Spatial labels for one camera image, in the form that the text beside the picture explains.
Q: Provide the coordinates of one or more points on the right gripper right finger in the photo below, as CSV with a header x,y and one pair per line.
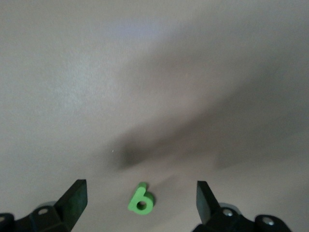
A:
x,y
212,212

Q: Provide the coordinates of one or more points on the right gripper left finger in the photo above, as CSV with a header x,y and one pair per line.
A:
x,y
70,205

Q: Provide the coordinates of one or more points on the green letter g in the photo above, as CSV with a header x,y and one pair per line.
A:
x,y
138,195

